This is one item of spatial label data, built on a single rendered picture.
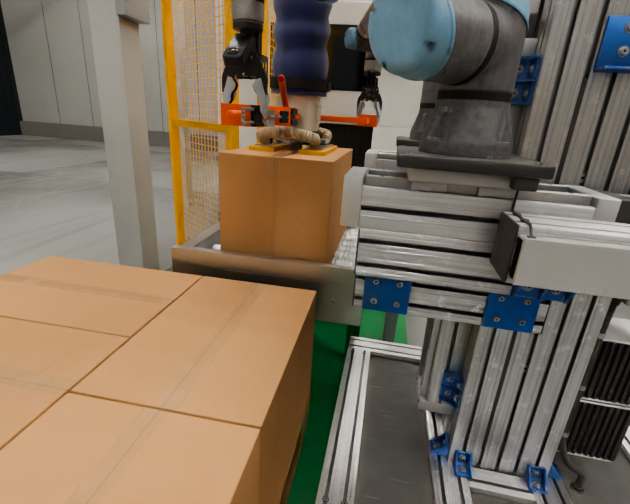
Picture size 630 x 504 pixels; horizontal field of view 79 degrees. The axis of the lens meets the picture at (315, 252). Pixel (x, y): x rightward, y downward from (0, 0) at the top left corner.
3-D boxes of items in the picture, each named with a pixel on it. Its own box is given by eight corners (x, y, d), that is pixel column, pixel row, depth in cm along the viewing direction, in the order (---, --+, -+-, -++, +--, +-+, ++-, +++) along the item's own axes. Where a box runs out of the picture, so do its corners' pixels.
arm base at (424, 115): (457, 140, 118) (464, 106, 114) (466, 143, 104) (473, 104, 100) (408, 137, 120) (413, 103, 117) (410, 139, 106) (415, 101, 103)
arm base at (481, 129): (497, 153, 72) (510, 97, 68) (522, 161, 58) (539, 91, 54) (416, 147, 74) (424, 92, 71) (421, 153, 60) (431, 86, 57)
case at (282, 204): (269, 221, 198) (271, 142, 185) (345, 230, 191) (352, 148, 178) (220, 261, 143) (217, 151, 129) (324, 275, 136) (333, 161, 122)
